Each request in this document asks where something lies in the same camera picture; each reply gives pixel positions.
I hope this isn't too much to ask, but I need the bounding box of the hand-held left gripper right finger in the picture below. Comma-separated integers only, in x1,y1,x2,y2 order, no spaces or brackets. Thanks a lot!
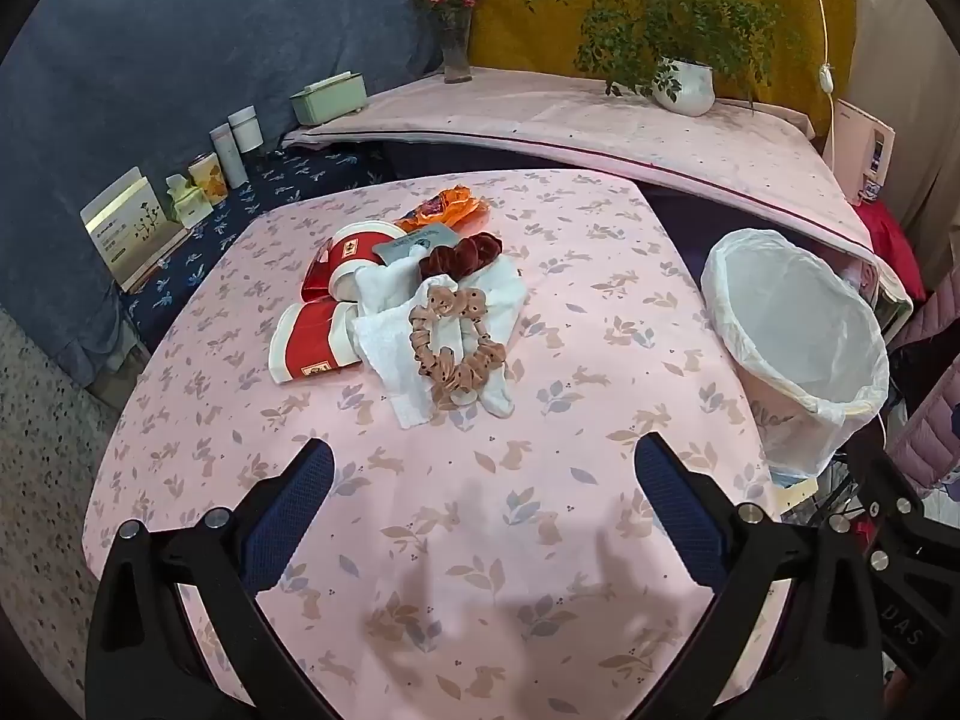
634,431,886,720

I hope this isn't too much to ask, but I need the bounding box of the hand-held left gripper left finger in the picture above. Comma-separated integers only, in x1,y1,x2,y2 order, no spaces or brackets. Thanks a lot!
85,437,338,720

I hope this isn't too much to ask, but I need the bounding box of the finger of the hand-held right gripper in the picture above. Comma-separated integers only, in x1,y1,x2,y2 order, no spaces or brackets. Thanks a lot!
829,435,960,563

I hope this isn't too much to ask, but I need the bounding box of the red and white paper cup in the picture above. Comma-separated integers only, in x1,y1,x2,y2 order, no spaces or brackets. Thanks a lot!
268,301,368,385
322,221,410,301

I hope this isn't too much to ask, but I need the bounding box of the white tissue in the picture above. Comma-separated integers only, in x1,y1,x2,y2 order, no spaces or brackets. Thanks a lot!
352,259,526,338
351,311,518,430

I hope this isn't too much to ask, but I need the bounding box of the bin with white plastic bag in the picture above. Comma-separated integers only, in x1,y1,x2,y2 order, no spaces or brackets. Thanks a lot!
701,229,891,481

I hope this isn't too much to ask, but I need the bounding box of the pink dotted scrunchie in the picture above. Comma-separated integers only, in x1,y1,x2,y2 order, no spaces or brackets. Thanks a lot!
409,286,507,410

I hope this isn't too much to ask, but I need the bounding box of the dark red velvet scrunchie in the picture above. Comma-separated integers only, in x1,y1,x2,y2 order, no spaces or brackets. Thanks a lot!
418,232,505,282

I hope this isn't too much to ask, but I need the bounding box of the pink quilted jacket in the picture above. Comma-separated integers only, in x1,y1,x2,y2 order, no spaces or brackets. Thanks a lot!
885,255,960,496

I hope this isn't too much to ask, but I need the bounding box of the pink rabbit print tablecloth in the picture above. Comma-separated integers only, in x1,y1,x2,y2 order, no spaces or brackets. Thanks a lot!
81,169,796,720

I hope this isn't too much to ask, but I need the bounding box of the red cloth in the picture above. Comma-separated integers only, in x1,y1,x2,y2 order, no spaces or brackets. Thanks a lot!
855,199,927,301

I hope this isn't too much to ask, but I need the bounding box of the navy floral cloth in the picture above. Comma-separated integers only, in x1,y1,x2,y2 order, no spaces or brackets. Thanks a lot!
120,142,398,353

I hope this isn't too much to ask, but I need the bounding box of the grey fabric pouch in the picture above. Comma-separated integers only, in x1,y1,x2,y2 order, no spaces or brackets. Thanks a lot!
373,225,462,267

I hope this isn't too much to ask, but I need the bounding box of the green tissue pack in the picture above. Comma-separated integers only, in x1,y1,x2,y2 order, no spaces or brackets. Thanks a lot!
163,174,209,230

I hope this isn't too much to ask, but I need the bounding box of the white box with plant drawing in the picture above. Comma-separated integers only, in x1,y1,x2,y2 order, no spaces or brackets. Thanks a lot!
81,167,188,293

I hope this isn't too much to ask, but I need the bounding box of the orange snack wrapper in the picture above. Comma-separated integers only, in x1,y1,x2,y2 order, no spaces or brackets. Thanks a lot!
394,187,488,233

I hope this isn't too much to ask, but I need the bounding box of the orange floral box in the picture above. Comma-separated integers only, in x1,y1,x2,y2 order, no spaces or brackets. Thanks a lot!
187,152,228,205

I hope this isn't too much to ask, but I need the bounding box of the tall white bottle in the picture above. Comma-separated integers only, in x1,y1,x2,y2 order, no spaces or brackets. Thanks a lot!
210,124,250,188

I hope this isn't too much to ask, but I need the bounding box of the white and pink appliance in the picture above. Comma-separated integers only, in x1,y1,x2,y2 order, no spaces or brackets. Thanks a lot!
823,99,897,203

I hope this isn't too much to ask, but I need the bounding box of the short white jar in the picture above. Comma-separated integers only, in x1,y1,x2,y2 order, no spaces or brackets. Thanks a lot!
227,109,263,155

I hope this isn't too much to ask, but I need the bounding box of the pale pink padded mat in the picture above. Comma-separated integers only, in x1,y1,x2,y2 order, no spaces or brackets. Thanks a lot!
281,66,912,331

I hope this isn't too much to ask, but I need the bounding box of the green tissue box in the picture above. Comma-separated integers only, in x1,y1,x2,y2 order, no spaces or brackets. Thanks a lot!
290,71,368,127

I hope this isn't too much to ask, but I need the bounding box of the green plant in white pot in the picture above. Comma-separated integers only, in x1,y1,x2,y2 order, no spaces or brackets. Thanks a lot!
525,0,807,119

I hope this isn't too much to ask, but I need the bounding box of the blue backdrop cloth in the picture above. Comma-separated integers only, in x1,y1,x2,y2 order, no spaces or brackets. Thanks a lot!
0,0,473,398

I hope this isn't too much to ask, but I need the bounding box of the glass vase with pink flowers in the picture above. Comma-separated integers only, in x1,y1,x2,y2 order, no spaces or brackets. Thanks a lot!
407,0,488,83

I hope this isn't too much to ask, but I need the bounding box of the yellow backdrop cloth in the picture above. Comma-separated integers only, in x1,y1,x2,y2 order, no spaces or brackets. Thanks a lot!
465,0,860,140

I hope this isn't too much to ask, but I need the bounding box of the white cable with switch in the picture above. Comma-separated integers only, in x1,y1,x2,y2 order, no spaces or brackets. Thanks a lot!
802,0,845,166

